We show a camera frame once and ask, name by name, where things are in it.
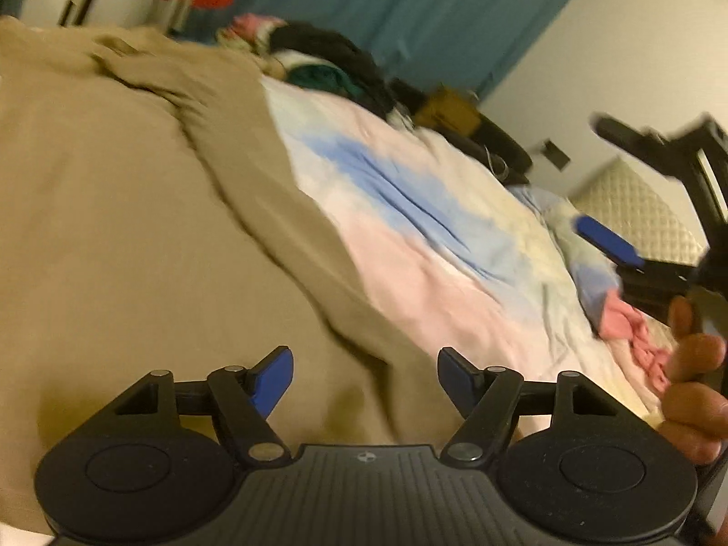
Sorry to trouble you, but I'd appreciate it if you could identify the pastel tie-dye duvet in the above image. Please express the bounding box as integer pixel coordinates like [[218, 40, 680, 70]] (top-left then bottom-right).
[[264, 79, 674, 424]]

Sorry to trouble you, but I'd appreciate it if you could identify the person right hand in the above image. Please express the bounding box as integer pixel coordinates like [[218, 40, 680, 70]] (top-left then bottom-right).
[[657, 297, 727, 466]]

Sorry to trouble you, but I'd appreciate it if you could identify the tan t-shirt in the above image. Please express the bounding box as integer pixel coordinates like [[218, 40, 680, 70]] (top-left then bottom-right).
[[1, 17, 459, 532]]

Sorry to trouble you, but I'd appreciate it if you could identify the pile of mixed clothes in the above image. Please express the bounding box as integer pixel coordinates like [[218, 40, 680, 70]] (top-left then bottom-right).
[[216, 14, 426, 123]]

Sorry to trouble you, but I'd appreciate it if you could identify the blue curtain right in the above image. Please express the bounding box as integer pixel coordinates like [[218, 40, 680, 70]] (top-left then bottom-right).
[[182, 0, 569, 97]]

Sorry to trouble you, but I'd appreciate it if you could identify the black sofa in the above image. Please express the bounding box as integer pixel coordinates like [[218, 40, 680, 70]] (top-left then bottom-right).
[[389, 79, 533, 180]]

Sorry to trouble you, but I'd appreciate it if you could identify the white quilted headboard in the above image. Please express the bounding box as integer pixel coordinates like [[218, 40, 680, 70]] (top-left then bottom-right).
[[570, 158, 705, 265]]

